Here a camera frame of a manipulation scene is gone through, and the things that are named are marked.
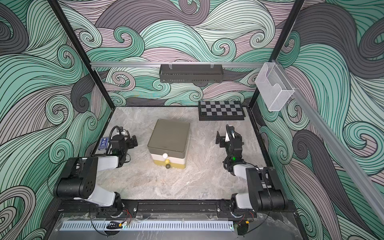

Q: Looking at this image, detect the white drawer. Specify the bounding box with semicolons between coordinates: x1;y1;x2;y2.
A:
151;154;186;165

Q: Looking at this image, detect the black wall-mounted tray shelf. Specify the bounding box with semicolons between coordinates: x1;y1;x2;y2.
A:
159;65;224;84

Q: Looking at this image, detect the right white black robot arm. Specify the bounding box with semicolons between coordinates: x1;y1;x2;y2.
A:
215;132;289;212

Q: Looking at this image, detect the aluminium wall rail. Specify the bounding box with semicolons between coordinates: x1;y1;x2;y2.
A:
272;60;384;223
90;61;264;69

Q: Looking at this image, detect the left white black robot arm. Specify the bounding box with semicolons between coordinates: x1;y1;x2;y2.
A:
53;126;138;211

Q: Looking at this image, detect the olive three-drawer storage box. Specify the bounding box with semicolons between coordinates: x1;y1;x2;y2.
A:
147;119;191;162

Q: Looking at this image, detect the aluminium right wall rail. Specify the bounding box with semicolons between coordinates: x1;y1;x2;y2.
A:
272;60;384;223

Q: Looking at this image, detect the blue playing card box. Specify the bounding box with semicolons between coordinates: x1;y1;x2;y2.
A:
98;137;109;151

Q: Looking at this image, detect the white slotted cable duct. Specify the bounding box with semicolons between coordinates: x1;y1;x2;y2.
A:
60;221;235;232

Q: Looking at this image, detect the aluminium back wall rail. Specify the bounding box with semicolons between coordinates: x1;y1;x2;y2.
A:
90;61;264;69

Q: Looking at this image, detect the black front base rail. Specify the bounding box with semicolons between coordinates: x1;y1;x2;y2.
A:
56;199;298;219

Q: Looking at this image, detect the clear acrylic wall holder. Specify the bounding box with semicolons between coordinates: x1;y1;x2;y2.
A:
255;62;295;112

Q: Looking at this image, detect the black white chessboard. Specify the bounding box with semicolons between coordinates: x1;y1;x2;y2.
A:
198;101;245;121

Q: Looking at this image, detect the yellow bottom drawer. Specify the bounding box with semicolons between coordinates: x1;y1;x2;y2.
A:
154;160;186;169

